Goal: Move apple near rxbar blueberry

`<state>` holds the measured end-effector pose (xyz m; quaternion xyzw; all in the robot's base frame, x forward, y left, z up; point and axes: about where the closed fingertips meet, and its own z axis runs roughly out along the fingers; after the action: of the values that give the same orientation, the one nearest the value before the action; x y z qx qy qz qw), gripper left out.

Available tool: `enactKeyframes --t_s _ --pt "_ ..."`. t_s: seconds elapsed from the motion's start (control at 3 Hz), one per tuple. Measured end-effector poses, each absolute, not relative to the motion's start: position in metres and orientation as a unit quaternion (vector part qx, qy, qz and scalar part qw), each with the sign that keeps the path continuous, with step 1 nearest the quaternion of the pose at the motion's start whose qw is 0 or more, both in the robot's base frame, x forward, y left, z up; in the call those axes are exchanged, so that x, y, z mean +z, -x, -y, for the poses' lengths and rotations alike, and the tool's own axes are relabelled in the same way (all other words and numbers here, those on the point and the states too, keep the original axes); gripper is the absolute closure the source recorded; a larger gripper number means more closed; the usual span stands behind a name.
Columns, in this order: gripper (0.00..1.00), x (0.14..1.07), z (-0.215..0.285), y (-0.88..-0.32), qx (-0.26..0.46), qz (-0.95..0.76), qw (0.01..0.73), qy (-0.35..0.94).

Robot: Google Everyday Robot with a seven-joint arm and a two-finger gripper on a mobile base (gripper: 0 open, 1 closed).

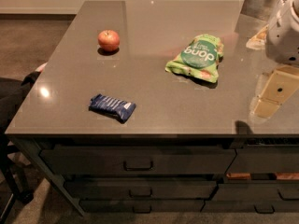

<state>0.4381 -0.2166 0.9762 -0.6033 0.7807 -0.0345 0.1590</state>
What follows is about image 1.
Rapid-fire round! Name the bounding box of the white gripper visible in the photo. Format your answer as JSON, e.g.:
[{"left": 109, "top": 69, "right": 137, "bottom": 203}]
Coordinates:
[{"left": 253, "top": 0, "right": 299, "bottom": 119}]

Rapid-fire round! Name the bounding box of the red apple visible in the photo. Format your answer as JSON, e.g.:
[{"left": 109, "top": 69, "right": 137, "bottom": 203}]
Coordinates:
[{"left": 98, "top": 30, "right": 120, "bottom": 52}]

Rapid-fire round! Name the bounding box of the blue rxbar wrapper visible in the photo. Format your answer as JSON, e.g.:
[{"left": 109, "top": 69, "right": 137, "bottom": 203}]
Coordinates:
[{"left": 89, "top": 94, "right": 136, "bottom": 122}]

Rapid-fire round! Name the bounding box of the top right drawer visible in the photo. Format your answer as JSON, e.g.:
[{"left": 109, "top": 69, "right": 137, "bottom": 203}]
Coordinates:
[{"left": 227, "top": 148, "right": 299, "bottom": 174}]

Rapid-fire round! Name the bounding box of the drawer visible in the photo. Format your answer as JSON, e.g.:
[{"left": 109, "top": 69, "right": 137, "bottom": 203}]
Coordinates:
[
  {"left": 64, "top": 178, "right": 217, "bottom": 200},
  {"left": 227, "top": 148, "right": 299, "bottom": 174},
  {"left": 40, "top": 147, "right": 235, "bottom": 175},
  {"left": 79, "top": 199, "right": 205, "bottom": 214},
  {"left": 212, "top": 182, "right": 299, "bottom": 202},
  {"left": 202, "top": 201, "right": 299, "bottom": 214}
]

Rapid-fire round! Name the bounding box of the grey box on counter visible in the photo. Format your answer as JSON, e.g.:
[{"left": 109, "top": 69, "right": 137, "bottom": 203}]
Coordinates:
[{"left": 240, "top": 0, "right": 277, "bottom": 21}]

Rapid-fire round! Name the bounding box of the green chip bag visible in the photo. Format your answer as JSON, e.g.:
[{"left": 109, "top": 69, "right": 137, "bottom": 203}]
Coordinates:
[{"left": 165, "top": 34, "right": 224, "bottom": 84}]

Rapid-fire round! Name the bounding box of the middle right drawer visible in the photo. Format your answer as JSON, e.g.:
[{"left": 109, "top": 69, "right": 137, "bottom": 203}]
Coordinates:
[{"left": 212, "top": 182, "right": 299, "bottom": 202}]

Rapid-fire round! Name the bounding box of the bottom right drawer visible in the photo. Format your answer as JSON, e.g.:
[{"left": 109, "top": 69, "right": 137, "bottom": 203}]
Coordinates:
[{"left": 202, "top": 201, "right": 299, "bottom": 214}]

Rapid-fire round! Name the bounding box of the top left drawer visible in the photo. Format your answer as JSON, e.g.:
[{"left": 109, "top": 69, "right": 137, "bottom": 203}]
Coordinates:
[{"left": 40, "top": 147, "right": 235, "bottom": 175}]

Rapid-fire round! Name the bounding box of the dark grey drawer cabinet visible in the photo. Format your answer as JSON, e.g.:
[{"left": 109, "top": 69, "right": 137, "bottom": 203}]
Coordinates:
[{"left": 12, "top": 136, "right": 299, "bottom": 215}]

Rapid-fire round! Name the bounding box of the middle left drawer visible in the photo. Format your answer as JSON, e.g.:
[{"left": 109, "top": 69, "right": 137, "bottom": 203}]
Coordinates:
[{"left": 64, "top": 178, "right": 217, "bottom": 200}]

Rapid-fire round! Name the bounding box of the bottom left drawer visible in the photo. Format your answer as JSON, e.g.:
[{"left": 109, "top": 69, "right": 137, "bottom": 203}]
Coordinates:
[{"left": 79, "top": 199, "right": 205, "bottom": 214}]

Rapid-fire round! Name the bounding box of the black chair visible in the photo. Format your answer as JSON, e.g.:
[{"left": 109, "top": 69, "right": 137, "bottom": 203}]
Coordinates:
[{"left": 0, "top": 71, "right": 41, "bottom": 224}]

